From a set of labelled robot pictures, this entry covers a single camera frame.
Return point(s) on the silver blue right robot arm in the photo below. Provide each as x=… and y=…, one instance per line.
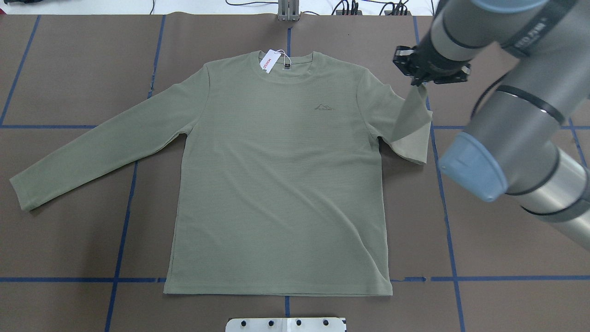
x=506, y=147

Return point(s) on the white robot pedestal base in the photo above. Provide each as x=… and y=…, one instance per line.
x=296, y=324

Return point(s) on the aluminium frame post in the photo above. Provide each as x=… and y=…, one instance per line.
x=288, y=10

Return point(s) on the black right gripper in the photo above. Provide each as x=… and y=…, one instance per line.
x=417, y=67

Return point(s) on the olive green long-sleeve shirt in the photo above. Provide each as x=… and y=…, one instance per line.
x=281, y=178

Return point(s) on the white red shirt hang tag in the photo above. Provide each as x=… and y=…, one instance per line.
x=269, y=60

